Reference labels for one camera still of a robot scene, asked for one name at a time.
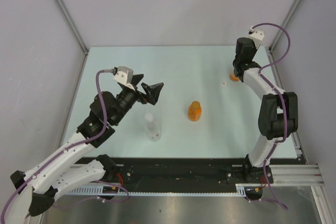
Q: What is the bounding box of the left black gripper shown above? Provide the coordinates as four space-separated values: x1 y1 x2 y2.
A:
111 74 163 125

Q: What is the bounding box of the large orange tea bottle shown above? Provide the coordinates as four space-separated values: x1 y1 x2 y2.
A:
229 71 240 82

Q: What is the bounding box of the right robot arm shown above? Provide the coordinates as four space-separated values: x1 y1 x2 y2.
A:
233 37 298 183

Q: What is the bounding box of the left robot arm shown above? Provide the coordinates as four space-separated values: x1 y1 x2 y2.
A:
1 67 164 223

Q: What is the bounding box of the clear water bottle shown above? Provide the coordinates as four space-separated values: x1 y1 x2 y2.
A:
145 113 161 141

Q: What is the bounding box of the small orange juice bottle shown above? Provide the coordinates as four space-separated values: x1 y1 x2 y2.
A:
188 101 202 122

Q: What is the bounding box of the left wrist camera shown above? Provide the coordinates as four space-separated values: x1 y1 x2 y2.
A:
113 66 135 90

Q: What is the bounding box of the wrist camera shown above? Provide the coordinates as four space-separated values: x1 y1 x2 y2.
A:
113 66 135 90
248 27 265 49

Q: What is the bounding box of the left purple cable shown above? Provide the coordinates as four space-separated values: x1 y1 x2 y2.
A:
0 68 118 217

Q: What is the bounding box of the purple cable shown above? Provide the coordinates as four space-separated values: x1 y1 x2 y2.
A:
0 68 118 217
251 23 292 210

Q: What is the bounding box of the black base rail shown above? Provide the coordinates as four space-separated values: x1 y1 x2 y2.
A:
69 157 321 193

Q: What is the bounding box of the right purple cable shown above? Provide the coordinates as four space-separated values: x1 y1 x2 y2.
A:
251 23 292 210

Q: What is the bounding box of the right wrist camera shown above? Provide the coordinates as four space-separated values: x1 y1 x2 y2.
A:
248 27 265 49

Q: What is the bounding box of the white slotted cable duct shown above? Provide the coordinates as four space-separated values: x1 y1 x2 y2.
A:
64 184 263 196

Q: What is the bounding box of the right aluminium frame post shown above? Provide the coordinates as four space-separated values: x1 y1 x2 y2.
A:
268 0 303 52

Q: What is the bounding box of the aluminium frame post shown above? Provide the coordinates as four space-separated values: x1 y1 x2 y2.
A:
54 0 89 56
268 0 303 52

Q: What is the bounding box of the left aluminium frame post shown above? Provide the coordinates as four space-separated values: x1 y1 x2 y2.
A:
54 0 89 56

